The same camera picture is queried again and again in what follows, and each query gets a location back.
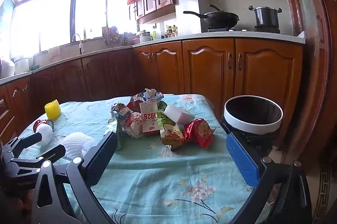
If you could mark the green yellow snack packet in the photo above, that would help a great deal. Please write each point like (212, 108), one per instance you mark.
(171, 136)

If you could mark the red white plastic bag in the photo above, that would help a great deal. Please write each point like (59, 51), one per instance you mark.
(133, 124)

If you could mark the white paper ball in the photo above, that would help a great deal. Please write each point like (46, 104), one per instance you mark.
(152, 95)

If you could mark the white foam block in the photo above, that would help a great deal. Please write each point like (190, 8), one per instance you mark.
(179, 113)

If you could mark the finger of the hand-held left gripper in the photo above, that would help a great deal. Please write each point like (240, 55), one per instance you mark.
(52, 152)
(29, 138)

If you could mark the large kitchen window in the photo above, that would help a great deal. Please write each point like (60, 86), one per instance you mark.
(58, 19)

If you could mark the yellow foam fruit net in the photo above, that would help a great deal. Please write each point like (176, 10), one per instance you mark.
(52, 109)

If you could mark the chrome kitchen faucet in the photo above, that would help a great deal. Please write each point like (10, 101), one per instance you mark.
(79, 42)

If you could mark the red white crushed can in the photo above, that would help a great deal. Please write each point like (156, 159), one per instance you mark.
(39, 123)

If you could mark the white speckled countertop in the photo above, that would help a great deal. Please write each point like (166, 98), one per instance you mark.
(210, 36)

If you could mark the crumpled silver blue wrapper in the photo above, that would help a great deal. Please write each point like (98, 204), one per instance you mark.
(118, 109)

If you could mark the light blue floral tablecloth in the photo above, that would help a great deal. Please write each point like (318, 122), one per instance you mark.
(158, 174)

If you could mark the dark steel cooking pot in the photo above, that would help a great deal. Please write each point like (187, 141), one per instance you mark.
(266, 17)

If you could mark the white carton with red label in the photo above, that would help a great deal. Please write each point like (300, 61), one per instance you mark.
(148, 118)

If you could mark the kitchen utensil rack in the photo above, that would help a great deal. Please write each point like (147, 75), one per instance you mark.
(112, 34)

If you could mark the white foam fruit net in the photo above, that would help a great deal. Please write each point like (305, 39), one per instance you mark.
(76, 142)

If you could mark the black gas stove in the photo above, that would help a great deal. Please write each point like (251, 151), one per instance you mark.
(218, 29)

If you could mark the wooden framed glass door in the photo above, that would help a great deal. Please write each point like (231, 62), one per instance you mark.
(310, 55)

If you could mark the green silver foil packet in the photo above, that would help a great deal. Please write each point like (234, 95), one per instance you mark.
(112, 129)

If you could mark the red foil wrapper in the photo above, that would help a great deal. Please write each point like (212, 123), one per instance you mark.
(200, 134)

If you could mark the wooden lower cabinets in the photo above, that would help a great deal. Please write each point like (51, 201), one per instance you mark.
(205, 69)

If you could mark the dark patterned rug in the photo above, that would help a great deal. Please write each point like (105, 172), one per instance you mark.
(325, 192)

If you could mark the black wok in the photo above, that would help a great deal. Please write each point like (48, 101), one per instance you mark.
(221, 19)

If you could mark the white rice cooker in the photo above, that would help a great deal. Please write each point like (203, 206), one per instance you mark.
(6, 69)

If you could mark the group of seasoning bottles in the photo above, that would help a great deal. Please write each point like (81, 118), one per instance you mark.
(171, 31)

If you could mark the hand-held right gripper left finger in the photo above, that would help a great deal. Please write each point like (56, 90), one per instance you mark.
(105, 150)

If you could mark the orange red snack wrapper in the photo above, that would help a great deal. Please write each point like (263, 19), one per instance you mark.
(134, 103)

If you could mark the white bowl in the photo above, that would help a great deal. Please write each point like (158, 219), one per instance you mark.
(252, 129)

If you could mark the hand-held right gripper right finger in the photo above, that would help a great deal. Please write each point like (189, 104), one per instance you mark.
(242, 161)

